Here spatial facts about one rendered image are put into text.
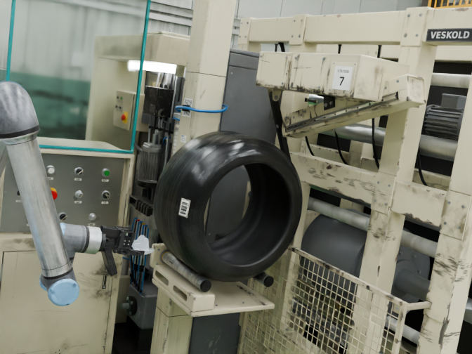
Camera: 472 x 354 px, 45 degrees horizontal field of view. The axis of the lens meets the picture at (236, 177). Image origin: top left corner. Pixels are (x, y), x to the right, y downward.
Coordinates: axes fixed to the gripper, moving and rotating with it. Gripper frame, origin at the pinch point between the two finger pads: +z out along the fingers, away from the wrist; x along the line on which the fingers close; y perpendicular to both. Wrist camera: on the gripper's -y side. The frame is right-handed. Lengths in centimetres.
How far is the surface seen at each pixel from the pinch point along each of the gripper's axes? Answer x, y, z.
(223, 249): 14.5, 0.1, 40.4
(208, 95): 26, 60, 22
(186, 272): 0.9, -6.9, 17.4
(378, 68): -36, 82, 50
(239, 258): 7.4, -1.2, 44.2
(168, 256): 17.9, -6.1, 17.9
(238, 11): 863, 286, 507
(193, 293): -8.2, -11.4, 16.9
